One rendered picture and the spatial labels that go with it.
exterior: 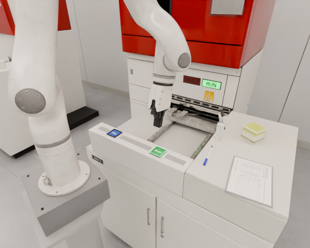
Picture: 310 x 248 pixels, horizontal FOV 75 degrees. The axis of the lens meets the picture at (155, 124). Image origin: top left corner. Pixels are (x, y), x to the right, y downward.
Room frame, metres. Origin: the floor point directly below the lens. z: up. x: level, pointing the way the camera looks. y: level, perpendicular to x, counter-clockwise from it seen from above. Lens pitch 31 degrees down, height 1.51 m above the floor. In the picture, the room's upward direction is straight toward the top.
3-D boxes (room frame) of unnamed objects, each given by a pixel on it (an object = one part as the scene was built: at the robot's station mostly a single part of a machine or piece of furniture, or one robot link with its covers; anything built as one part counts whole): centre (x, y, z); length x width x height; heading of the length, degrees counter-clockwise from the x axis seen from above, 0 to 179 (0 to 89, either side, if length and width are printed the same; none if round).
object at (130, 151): (0.76, 0.09, 0.89); 0.55 x 0.09 x 0.14; 56
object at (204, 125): (1.11, -0.25, 0.87); 0.36 x 0.08 x 0.03; 56
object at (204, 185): (0.73, -0.43, 0.89); 0.62 x 0.35 x 0.14; 146
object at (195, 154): (0.89, -0.26, 0.84); 0.50 x 0.02 x 0.03; 146
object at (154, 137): (1.04, -0.03, 0.84); 0.50 x 0.02 x 0.03; 146
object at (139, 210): (0.89, -0.17, 0.41); 0.97 x 0.64 x 0.82; 56
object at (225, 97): (1.32, -0.13, 1.02); 0.82 x 0.03 x 0.40; 56
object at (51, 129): (0.62, 0.37, 1.23); 0.19 x 0.12 x 0.24; 19
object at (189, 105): (1.20, -0.27, 0.89); 0.44 x 0.02 x 0.10; 56
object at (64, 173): (0.58, 0.36, 1.02); 0.19 x 0.19 x 0.18
